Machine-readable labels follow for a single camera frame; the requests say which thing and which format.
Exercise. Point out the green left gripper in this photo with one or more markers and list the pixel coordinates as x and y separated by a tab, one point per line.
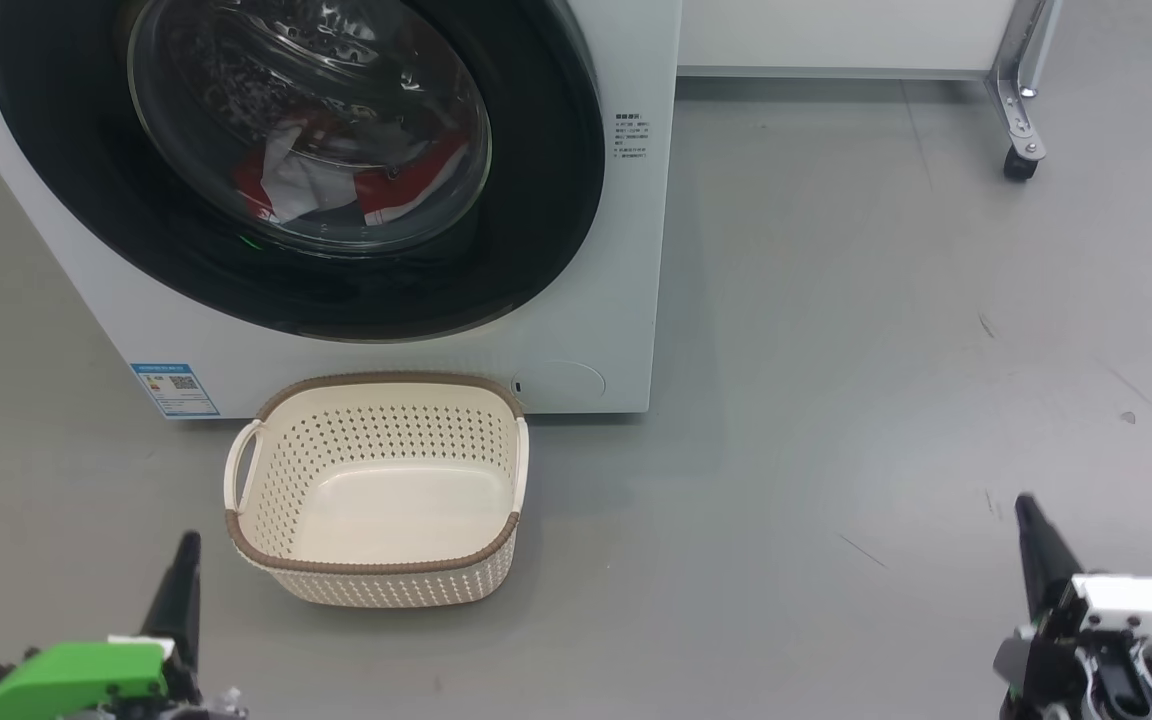
66	680

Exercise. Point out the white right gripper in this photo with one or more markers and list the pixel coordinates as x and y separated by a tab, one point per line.
1146	610

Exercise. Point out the red and white jersey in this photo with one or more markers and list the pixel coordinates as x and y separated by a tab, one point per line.
396	195

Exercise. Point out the round black glass washer door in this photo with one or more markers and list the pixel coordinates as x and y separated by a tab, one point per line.
536	200

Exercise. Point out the cream perforated laundry basket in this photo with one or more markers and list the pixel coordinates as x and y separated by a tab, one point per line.
386	500

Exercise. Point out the white front-load washing machine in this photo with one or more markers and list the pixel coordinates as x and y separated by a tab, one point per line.
576	300

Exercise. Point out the blue energy label sticker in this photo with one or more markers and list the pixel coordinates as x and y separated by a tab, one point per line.
176	390

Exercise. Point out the round white filter cover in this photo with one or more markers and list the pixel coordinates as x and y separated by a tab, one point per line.
561	385

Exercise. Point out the metal partition leg with caster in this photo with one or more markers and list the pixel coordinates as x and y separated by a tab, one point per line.
1018	110

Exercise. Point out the white partition panel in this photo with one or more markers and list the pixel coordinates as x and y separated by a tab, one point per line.
836	30

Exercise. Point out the small text instruction sticker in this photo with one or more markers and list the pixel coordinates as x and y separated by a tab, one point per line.
632	135

